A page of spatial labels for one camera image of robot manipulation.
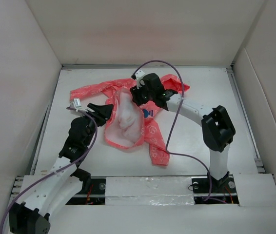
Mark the pink printed hooded jacket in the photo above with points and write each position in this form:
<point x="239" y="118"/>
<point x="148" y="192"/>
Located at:
<point x="129" y="126"/>

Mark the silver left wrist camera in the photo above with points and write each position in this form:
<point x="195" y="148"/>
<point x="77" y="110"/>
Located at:
<point x="75" y="103"/>

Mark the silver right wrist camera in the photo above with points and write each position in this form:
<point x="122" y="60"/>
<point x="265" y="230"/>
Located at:
<point x="138" y="75"/>

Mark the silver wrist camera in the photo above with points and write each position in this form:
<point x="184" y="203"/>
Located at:
<point x="75" y="103"/>
<point x="138" y="75"/>

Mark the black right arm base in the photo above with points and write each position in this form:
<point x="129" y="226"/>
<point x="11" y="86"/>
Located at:
<point x="226" y="193"/>

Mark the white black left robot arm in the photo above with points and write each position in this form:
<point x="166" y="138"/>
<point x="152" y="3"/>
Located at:
<point x="65" y="179"/>

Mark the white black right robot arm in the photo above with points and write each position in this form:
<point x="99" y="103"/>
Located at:
<point x="217" y="128"/>

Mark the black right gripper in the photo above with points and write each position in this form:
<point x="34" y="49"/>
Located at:
<point x="136" y="95"/>

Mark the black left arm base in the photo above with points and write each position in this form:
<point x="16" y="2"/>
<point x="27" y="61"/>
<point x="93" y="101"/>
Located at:
<point x="92" y="192"/>

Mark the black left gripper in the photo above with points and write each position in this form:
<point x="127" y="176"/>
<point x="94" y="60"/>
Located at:
<point x="105" y="110"/>

